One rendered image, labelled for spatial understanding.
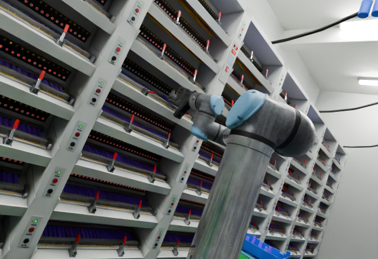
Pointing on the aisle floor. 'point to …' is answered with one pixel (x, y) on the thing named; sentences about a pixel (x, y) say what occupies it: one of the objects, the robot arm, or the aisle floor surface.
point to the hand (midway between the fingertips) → (168, 99)
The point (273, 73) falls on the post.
